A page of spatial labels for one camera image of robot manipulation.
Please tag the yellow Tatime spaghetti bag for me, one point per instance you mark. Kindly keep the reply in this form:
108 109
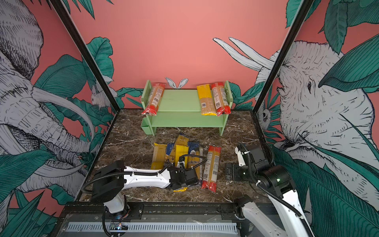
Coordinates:
159 154

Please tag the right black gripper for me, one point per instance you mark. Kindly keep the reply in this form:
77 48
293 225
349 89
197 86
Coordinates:
235 167

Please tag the black frame post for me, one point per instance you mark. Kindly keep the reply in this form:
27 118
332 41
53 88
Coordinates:
82 47
292 34

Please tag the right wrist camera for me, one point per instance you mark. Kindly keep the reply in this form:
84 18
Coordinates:
240 158

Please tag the left black frame post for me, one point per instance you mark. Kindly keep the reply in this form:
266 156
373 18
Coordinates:
82 47

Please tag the blue Ankara spaghetti bag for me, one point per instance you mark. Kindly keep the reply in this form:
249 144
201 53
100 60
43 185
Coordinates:
194 149

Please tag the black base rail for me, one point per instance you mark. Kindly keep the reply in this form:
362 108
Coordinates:
138 210

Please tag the blue clear spaghetti bag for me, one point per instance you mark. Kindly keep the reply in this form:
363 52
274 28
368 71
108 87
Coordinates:
201 167

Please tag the small yellow pasta bag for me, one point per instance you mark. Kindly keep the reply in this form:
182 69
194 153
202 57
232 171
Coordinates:
182 140

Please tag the red spaghetti bag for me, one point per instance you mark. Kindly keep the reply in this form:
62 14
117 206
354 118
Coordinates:
220 99
154 99
211 168

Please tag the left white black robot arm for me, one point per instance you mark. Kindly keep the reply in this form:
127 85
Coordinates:
108 182

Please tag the yellow orange spaghetti bag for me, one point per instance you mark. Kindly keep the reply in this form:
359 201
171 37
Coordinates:
206 100

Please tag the right black frame post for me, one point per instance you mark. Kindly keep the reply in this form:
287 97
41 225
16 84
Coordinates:
292 34

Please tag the white slotted cable duct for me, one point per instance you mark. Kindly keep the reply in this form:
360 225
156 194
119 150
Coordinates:
225 228

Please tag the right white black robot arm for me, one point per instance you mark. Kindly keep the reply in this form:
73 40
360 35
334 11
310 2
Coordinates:
279 186

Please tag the blue Barilla spaghetti box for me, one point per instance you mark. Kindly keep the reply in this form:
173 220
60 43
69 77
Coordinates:
170 153

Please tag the long yellow spaghetti bag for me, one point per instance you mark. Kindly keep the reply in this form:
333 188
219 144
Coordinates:
181 150

